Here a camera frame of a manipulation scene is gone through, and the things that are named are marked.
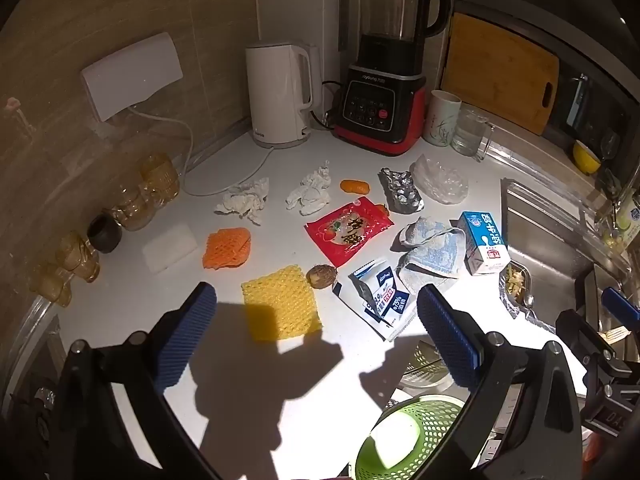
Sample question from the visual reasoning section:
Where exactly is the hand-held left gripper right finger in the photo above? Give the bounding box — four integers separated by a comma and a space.
416, 284, 588, 480

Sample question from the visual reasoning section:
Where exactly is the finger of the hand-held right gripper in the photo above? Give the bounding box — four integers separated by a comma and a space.
556, 308, 618, 363
601, 287, 640, 322

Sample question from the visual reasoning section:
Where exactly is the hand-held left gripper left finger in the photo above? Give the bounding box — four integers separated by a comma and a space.
50, 281, 223, 480

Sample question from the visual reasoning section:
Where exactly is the green plastic basket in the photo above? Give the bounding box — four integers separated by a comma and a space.
354, 394, 476, 480

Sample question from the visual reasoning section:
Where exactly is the red snack packet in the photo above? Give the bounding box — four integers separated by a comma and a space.
304, 196, 393, 268

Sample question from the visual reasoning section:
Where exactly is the metal strainer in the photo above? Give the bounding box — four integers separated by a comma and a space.
397, 337, 451, 391

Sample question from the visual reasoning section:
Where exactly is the flattened blue milk carton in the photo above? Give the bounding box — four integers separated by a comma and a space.
332, 258, 418, 342

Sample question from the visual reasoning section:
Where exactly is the green label bottle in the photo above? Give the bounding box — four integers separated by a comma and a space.
602, 195, 638, 256

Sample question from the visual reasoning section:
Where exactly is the blue and white cloth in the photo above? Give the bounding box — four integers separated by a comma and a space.
397, 216, 468, 293

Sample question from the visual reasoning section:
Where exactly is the tray of food scraps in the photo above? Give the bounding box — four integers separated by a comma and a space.
498, 260, 536, 311

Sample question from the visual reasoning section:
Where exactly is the white foam pad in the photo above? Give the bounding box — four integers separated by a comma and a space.
142, 223, 198, 274

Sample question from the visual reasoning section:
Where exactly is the steel sink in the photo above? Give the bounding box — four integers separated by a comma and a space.
500, 177, 626, 331

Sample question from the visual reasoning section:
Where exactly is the orange foam net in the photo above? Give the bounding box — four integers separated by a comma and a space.
202, 226, 252, 271

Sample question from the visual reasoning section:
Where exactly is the upright blue milk carton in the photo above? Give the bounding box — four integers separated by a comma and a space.
457, 211, 512, 277

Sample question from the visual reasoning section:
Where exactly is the yellow foam net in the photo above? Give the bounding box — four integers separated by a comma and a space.
241, 266, 323, 343

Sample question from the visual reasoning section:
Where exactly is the metal faucet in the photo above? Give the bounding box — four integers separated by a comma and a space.
595, 160, 632, 221

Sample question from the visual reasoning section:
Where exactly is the dark ceramic pot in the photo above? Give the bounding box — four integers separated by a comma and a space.
86, 213, 123, 254

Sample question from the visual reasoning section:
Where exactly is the brown mushroom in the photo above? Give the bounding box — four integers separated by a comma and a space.
306, 265, 338, 290

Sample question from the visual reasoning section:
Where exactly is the crumpled white tissue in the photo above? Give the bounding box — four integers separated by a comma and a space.
286, 161, 333, 217
215, 177, 271, 226

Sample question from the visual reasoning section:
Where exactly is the yellow bowl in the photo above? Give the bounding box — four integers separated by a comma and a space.
572, 140, 603, 176

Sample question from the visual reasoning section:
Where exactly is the crumpled aluminium foil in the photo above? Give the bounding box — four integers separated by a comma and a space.
378, 166, 426, 215

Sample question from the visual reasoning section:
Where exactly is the crumpled clear plastic wrap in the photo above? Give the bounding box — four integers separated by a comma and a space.
410, 154, 470, 206

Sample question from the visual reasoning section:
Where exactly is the clear glass mug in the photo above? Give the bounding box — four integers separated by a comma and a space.
451, 105, 496, 161

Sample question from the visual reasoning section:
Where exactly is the white ceramic cup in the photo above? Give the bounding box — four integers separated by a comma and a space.
424, 90, 462, 148

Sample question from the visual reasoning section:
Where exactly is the white electric kettle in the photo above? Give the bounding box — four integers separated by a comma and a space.
244, 40, 323, 150

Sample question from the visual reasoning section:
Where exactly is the wooden cutting board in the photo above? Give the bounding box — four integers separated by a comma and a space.
441, 12, 561, 136

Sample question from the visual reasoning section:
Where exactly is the black and red blender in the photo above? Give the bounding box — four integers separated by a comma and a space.
332, 0, 452, 155

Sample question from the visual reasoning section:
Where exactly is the white power cable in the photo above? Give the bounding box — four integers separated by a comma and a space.
125, 102, 276, 198

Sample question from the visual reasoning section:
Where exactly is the black power cable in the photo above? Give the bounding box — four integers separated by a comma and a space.
310, 80, 346, 131

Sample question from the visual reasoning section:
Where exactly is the white wall socket cover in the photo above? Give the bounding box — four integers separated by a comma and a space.
81, 32, 183, 122

